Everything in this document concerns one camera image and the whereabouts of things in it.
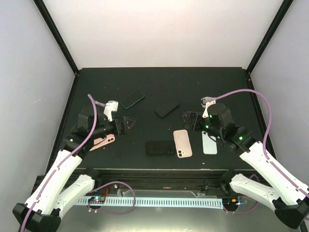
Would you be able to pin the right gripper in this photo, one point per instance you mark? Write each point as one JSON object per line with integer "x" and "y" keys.
{"x": 195, "y": 127}

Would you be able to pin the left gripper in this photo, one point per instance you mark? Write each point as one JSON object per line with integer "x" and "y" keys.
{"x": 125, "y": 129}

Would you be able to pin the white smartphone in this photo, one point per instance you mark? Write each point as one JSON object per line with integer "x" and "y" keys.
{"x": 209, "y": 144}

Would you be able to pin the pink phone case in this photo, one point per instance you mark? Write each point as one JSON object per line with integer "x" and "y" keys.
{"x": 101, "y": 142}

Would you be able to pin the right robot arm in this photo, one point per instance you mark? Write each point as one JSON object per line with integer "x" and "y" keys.
{"x": 285, "y": 195}

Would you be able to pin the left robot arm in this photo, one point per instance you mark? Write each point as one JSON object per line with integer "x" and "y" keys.
{"x": 44, "y": 210}

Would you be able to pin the beige phone case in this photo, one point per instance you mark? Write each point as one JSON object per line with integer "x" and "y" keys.
{"x": 182, "y": 143}

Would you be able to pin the teal edged smartphone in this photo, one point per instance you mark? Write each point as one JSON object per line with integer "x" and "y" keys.
{"x": 132, "y": 99}

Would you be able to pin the black smartphone face down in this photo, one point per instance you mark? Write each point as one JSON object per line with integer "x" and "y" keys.
{"x": 167, "y": 107}

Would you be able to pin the left small circuit board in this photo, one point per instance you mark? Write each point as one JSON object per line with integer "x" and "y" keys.
{"x": 96, "y": 200}

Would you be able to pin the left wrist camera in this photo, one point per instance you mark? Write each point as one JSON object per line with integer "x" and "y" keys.
{"x": 110, "y": 107}

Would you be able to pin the black aluminium front rail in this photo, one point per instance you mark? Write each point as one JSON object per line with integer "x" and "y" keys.
{"x": 164, "y": 179}

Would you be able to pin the white slotted cable duct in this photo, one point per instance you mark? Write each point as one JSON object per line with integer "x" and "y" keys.
{"x": 211, "y": 203}

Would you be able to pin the left black frame post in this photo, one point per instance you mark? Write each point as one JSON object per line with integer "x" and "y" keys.
{"x": 56, "y": 34}

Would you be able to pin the black frame post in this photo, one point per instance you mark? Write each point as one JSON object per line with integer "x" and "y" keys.
{"x": 56, "y": 34}
{"x": 279, "y": 16}

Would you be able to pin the right black frame post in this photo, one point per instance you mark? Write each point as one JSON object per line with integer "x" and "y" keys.
{"x": 279, "y": 16}

